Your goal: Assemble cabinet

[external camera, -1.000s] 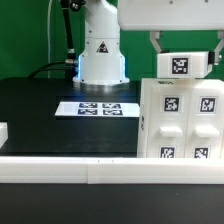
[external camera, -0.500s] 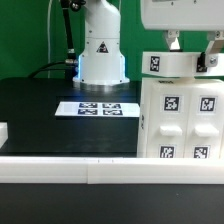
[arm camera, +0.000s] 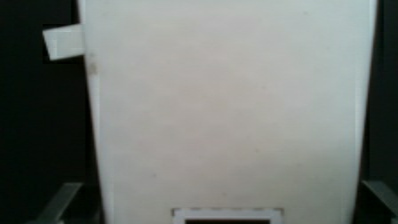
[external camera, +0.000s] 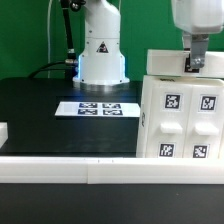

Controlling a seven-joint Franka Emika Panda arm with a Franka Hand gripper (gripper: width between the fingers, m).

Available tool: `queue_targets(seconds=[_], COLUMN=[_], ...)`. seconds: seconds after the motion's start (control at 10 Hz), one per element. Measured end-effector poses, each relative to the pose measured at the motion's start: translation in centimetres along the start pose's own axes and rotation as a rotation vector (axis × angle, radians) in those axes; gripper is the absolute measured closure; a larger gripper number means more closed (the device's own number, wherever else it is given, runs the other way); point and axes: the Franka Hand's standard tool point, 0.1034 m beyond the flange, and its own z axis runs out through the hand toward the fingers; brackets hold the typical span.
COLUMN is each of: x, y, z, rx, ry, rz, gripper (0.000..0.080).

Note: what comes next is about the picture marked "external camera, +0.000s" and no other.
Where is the white cabinet body box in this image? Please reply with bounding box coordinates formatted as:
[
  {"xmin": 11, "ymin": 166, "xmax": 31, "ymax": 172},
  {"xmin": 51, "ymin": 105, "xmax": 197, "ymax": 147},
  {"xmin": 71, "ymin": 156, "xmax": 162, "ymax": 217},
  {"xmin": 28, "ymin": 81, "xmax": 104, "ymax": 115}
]
[{"xmin": 136, "ymin": 76, "xmax": 224, "ymax": 159}]

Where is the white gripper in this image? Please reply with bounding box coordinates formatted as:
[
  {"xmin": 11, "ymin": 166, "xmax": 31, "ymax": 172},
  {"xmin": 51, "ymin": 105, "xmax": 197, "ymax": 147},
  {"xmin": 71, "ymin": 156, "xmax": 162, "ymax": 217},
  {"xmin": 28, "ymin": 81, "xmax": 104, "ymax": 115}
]
[{"xmin": 171, "ymin": 0, "xmax": 224, "ymax": 69}]

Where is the white marker base sheet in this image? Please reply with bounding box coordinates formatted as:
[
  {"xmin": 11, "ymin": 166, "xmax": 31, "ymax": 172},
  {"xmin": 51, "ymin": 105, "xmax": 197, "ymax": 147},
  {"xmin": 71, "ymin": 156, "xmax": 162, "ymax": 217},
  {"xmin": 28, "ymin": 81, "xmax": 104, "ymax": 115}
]
[{"xmin": 55, "ymin": 102, "xmax": 140, "ymax": 118}]

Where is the white U-shaped fence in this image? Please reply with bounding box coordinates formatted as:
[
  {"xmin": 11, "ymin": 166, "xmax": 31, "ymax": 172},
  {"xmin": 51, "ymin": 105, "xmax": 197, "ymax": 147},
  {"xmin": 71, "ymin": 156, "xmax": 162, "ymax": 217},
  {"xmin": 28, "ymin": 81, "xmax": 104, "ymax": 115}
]
[{"xmin": 0, "ymin": 121, "xmax": 224, "ymax": 185}]

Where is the white cabinet top block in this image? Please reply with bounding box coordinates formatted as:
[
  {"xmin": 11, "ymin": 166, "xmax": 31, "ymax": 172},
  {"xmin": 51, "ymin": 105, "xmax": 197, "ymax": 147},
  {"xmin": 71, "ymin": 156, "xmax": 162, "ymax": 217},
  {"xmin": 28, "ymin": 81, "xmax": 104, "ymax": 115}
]
[{"xmin": 146, "ymin": 49, "xmax": 224, "ymax": 79}]

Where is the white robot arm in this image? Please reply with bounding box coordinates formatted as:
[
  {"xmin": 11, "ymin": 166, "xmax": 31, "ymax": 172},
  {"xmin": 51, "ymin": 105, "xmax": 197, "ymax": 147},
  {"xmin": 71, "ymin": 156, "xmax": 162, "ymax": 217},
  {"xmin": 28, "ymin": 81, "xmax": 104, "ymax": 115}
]
[{"xmin": 73, "ymin": 0, "xmax": 224, "ymax": 89}]

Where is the black cable bundle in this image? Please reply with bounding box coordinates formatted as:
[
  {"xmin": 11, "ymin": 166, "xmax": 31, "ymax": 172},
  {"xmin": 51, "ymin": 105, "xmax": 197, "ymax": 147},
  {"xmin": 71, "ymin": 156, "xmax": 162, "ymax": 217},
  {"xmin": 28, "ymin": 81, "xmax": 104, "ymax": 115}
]
[{"xmin": 27, "ymin": 0, "xmax": 87, "ymax": 80}]

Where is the white thin cable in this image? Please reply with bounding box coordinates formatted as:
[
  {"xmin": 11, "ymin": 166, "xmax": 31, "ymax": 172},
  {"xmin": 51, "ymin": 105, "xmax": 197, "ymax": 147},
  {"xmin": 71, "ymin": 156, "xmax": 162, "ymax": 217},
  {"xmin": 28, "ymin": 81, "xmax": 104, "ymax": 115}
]
[{"xmin": 47, "ymin": 0, "xmax": 54, "ymax": 80}]

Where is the white door panel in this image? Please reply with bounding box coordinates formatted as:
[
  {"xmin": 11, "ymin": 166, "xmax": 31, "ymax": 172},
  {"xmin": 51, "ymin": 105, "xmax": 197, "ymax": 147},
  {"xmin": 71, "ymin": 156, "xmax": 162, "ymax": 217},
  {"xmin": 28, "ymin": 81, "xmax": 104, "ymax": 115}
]
[
  {"xmin": 183, "ymin": 81, "xmax": 224, "ymax": 159},
  {"xmin": 146, "ymin": 84, "xmax": 192, "ymax": 158}
]

